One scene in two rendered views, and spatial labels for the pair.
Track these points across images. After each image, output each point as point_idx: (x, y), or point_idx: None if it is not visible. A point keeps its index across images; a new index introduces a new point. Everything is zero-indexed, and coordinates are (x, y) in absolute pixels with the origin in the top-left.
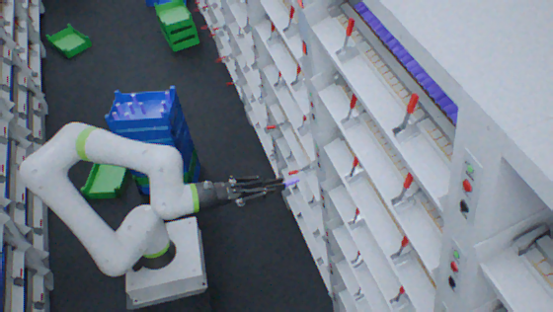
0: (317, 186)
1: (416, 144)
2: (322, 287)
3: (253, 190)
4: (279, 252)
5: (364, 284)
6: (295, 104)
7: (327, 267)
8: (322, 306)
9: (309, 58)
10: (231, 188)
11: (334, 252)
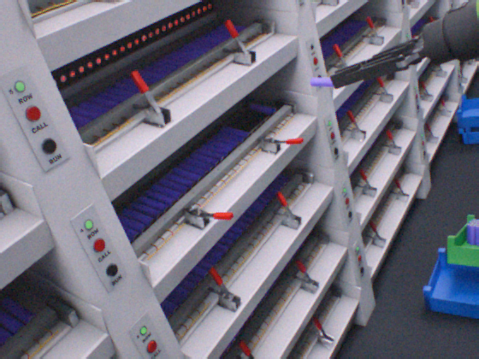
0: (288, 132)
1: None
2: (350, 358)
3: (386, 53)
4: None
5: None
6: (194, 90)
7: (345, 234)
8: (372, 338)
9: None
10: (416, 44)
11: (341, 145)
